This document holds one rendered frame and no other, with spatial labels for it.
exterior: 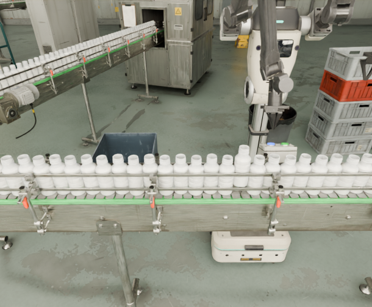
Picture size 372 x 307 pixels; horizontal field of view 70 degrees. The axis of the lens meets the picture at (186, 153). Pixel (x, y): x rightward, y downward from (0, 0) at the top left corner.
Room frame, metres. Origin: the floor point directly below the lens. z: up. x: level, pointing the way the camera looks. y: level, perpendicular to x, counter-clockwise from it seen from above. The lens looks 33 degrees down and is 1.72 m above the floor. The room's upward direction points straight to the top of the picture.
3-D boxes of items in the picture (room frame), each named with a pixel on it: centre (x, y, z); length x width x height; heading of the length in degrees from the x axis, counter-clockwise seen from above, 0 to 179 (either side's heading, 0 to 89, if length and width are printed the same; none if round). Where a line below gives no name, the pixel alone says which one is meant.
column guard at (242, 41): (8.42, -1.64, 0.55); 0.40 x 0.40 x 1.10; 0
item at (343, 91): (2.77, -1.83, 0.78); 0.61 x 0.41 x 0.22; 97
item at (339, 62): (2.77, -1.82, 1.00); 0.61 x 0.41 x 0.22; 98
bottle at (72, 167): (0.81, 0.43, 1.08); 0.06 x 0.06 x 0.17
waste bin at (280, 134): (2.40, -0.84, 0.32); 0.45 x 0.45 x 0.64
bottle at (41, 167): (0.81, 0.54, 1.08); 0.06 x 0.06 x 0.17
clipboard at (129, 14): (4.71, 0.90, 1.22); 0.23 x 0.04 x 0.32; 72
